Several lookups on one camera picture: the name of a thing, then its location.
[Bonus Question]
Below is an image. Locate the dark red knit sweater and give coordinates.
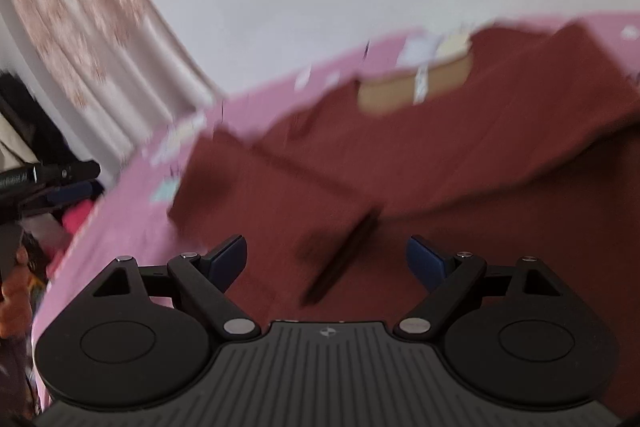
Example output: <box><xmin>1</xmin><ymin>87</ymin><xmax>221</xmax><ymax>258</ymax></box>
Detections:
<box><xmin>167</xmin><ymin>18</ymin><xmax>640</xmax><ymax>413</ymax></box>

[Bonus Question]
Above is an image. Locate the dark clothes pile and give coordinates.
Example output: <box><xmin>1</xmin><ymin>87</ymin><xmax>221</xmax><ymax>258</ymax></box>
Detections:
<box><xmin>0</xmin><ymin>69</ymin><xmax>79</xmax><ymax>228</ymax></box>

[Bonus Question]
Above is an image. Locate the person's left hand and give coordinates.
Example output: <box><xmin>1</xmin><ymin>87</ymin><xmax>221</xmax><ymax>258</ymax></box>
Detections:
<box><xmin>0</xmin><ymin>247</ymin><xmax>32</xmax><ymax>339</ymax></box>

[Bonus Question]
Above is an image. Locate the red cloth beside bed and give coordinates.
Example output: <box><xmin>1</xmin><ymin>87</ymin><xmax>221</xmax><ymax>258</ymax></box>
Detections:
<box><xmin>62</xmin><ymin>199</ymin><xmax>94</xmax><ymax>235</ymax></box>

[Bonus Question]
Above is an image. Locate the pink floral bed sheet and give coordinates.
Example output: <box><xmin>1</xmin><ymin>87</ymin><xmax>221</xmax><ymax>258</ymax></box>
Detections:
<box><xmin>30</xmin><ymin>8</ymin><xmax>640</xmax><ymax>413</ymax></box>

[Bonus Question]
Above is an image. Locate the beige floral curtain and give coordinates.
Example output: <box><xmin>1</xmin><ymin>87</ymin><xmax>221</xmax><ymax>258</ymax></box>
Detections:
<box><xmin>11</xmin><ymin>0</ymin><xmax>222</xmax><ymax>162</ymax></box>

